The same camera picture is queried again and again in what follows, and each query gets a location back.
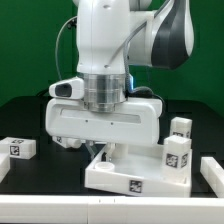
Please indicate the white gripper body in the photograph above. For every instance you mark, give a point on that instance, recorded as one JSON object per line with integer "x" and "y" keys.
{"x": 134, "y": 122}

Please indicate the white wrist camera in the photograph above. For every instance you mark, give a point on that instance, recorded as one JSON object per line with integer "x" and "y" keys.
{"x": 70, "y": 88}

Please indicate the white square table top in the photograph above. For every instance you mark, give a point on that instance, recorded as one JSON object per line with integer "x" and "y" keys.
{"x": 135, "y": 171}

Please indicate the white front fence rail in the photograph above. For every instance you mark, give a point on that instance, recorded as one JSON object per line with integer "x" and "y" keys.
{"x": 109, "y": 210}

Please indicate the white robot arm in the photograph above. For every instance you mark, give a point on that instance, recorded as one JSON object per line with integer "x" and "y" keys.
{"x": 101, "y": 104}

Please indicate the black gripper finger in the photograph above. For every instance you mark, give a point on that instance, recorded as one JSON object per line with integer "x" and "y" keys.
{"x": 110, "y": 147}
{"x": 90, "y": 145}

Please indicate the white left fence rail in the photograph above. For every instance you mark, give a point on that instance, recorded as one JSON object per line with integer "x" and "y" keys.
{"x": 4, "y": 165}

